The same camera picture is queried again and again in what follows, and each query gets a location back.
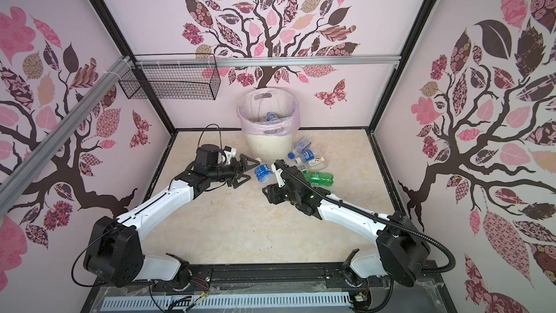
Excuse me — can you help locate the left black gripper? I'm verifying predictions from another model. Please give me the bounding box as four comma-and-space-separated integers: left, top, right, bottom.
208, 154, 261, 188

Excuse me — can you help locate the Pocari Sweat bottle white cap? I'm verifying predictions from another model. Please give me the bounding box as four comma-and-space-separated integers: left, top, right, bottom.
254, 158, 275, 185

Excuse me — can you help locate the green bottle yellow cap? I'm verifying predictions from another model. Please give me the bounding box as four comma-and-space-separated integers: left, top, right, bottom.
303, 172, 334, 187

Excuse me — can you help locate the clear bottle bird label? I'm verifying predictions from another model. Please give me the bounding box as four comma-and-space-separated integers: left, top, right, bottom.
298, 156, 329, 172

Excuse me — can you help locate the Pepsi water bottle blue label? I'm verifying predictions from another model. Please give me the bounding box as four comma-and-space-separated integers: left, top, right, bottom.
266, 112, 280, 123

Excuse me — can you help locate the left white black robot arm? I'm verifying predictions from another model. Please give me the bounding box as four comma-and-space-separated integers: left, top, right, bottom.
81, 144, 260, 291

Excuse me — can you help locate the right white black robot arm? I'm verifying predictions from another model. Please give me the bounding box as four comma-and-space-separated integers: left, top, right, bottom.
256, 166, 430, 287

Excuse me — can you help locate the white ribbed waste bin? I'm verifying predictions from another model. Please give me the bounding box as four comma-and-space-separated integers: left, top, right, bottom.
245, 134, 293, 164

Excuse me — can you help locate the Pocari bottle near bin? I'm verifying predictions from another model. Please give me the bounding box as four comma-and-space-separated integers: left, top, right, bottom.
293, 147, 324, 163

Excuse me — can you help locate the pink plastic bin liner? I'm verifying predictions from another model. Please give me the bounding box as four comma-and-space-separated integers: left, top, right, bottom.
236, 88, 301, 136

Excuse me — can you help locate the crushed clear bottle blue cap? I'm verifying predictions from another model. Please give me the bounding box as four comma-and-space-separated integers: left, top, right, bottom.
288, 136, 312, 159

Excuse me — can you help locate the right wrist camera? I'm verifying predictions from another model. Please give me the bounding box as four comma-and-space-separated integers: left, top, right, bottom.
271, 163, 283, 184

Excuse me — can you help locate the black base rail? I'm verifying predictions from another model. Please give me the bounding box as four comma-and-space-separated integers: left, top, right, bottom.
93, 260, 444, 293

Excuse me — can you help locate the black wire mesh basket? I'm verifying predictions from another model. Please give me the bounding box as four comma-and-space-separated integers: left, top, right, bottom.
119, 52, 221, 101

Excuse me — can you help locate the aluminium horizontal back rail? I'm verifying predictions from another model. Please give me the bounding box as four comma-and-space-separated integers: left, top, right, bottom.
136, 54, 401, 68

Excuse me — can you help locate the white slotted cable duct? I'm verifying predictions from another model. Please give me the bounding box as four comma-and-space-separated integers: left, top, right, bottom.
99, 292, 351, 312

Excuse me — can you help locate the black corrugated cable conduit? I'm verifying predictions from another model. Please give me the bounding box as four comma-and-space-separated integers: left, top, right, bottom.
274, 161, 457, 275

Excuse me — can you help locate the aluminium left side rail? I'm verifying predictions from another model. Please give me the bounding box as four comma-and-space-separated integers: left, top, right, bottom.
1, 56, 133, 215

